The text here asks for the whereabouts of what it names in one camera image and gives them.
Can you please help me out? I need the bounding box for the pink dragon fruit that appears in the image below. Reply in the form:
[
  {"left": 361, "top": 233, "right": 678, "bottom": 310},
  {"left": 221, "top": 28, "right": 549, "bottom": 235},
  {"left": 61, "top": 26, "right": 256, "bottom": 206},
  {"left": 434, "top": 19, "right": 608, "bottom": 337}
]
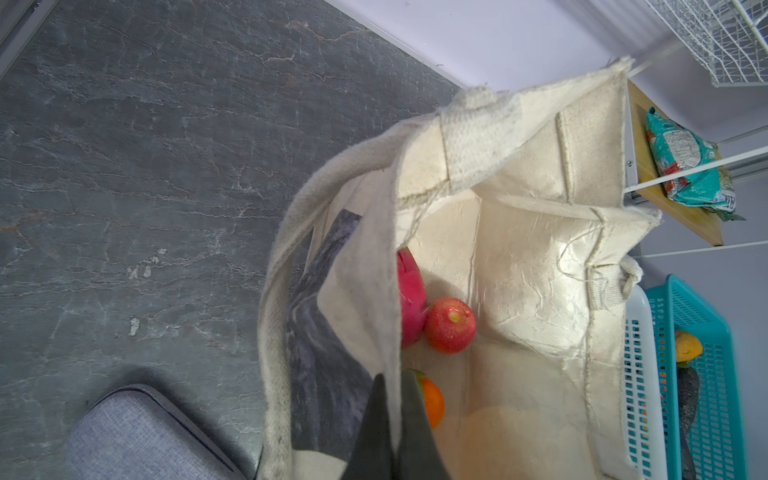
[{"left": 397, "top": 247, "right": 427, "bottom": 349}]

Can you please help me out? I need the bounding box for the grey fabric glasses case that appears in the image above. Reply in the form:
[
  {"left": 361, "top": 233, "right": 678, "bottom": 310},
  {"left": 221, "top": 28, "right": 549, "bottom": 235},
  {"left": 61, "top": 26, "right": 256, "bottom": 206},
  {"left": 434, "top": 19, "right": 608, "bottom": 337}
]
[{"left": 66, "top": 384, "right": 245, "bottom": 479}]

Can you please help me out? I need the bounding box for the yellow bell pepper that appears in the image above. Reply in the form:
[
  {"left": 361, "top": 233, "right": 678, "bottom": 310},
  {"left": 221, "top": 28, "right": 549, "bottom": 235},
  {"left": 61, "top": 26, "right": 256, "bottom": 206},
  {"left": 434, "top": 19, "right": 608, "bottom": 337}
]
[{"left": 675, "top": 330, "right": 703, "bottom": 363}]

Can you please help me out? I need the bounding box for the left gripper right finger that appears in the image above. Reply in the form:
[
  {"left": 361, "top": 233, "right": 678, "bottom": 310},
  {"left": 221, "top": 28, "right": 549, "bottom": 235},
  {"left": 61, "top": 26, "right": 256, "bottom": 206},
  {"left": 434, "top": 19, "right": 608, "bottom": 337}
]
[{"left": 395, "top": 370, "right": 450, "bottom": 480}]

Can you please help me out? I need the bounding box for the red apple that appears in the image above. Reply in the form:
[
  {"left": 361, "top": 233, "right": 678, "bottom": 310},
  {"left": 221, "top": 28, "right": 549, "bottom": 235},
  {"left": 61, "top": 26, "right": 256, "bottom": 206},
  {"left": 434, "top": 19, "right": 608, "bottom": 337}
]
[{"left": 424, "top": 297, "right": 477, "bottom": 354}]

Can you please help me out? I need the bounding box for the teal snack bag lower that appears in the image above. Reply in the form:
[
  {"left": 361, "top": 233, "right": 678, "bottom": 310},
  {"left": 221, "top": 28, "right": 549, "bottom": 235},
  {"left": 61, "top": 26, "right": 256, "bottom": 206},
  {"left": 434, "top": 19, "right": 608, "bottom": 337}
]
[{"left": 645, "top": 107, "right": 744, "bottom": 222}]

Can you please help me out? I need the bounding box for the cream canvas tote bag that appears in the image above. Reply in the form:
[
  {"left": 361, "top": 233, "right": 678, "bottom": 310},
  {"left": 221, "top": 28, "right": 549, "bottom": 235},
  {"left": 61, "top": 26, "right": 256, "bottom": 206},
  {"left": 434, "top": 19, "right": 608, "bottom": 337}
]
[{"left": 257, "top": 58, "right": 660, "bottom": 479}]

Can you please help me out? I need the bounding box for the dark green cucumber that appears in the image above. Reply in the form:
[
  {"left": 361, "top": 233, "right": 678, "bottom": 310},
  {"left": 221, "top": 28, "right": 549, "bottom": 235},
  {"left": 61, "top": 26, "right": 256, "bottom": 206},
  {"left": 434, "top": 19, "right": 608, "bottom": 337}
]
[{"left": 677, "top": 362, "right": 700, "bottom": 480}]

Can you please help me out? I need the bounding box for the white wooden two-tier shelf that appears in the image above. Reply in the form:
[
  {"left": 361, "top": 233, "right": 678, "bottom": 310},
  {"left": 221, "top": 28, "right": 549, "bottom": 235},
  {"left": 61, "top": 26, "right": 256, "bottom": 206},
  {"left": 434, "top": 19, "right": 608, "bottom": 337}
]
[{"left": 622, "top": 35, "right": 768, "bottom": 259}]

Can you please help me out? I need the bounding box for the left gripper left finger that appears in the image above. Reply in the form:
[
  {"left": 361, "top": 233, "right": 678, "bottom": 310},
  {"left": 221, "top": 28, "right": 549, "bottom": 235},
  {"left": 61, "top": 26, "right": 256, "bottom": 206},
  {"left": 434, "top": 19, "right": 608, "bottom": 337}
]
[{"left": 341, "top": 374, "right": 395, "bottom": 480}]

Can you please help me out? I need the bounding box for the teal plastic vegetable basket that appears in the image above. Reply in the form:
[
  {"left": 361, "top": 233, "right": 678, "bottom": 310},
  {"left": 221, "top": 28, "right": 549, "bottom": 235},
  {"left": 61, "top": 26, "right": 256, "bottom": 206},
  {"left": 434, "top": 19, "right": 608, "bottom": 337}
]
[{"left": 645, "top": 275, "right": 748, "bottom": 479}]

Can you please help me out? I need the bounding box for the white plastic fruit basket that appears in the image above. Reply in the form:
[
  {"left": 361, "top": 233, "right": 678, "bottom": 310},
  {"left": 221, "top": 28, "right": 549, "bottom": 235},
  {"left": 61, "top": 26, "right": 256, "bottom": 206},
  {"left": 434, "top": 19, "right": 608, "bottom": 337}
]
[{"left": 622, "top": 286, "right": 668, "bottom": 480}]

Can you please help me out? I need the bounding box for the white wire wall basket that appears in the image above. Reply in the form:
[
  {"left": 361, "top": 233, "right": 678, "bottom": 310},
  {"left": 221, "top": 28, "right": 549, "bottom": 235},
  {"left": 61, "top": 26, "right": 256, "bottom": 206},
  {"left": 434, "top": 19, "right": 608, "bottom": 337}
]
[{"left": 647, "top": 0, "right": 767, "bottom": 87}]

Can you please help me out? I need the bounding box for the orange fruit with leaves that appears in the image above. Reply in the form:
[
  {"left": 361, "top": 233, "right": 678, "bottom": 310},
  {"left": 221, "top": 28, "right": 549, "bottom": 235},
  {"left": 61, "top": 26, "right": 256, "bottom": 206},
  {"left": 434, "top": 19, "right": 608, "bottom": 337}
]
[{"left": 410, "top": 369, "right": 446, "bottom": 429}]

